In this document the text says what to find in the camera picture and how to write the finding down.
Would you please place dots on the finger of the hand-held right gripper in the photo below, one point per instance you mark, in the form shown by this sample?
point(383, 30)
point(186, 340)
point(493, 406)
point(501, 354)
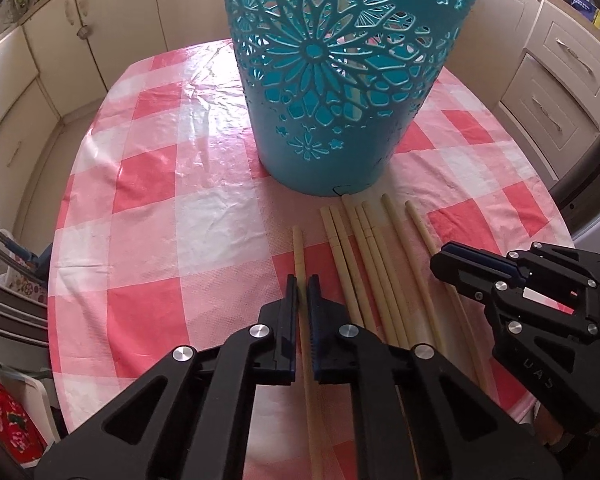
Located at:
point(462, 275)
point(500, 266)

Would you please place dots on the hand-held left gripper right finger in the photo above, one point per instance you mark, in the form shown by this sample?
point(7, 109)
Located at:
point(314, 312)

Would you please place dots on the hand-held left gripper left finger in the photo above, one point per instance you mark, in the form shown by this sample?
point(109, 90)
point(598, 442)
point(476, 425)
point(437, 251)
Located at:
point(292, 312)

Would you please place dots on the pale bamboo chopstick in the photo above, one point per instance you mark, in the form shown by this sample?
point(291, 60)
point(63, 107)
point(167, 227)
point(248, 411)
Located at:
point(420, 230)
point(298, 255)

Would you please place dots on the bunch of wooden chopsticks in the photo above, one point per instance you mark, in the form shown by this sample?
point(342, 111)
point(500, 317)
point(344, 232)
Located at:
point(377, 260)

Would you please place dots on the teal cut-out plastic basket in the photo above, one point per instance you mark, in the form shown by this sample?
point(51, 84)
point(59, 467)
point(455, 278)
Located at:
point(325, 85)

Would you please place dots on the pink checked plastic tablecloth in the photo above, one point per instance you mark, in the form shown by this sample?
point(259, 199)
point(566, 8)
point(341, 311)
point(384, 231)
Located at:
point(180, 185)

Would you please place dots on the cream cabinet drawer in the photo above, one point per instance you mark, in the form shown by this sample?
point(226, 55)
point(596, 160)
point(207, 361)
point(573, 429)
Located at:
point(555, 90)
point(5, 75)
point(20, 160)
point(570, 35)

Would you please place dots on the cream cabinet door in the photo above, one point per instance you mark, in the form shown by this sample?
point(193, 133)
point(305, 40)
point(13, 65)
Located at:
point(130, 10)
point(510, 25)
point(55, 60)

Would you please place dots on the white plastic chair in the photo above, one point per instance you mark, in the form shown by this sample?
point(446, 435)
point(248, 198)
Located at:
point(42, 400)

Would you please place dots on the floral plastic bag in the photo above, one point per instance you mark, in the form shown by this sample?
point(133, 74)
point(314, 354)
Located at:
point(22, 290)

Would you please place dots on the red patterned cushion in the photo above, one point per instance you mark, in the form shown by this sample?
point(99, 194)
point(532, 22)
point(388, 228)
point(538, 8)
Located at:
point(5, 415)

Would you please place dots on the small steel hanging cup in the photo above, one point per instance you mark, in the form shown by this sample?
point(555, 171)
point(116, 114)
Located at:
point(83, 33)

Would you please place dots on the dark metal frame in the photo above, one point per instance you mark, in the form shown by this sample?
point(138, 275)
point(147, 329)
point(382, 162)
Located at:
point(10, 320)

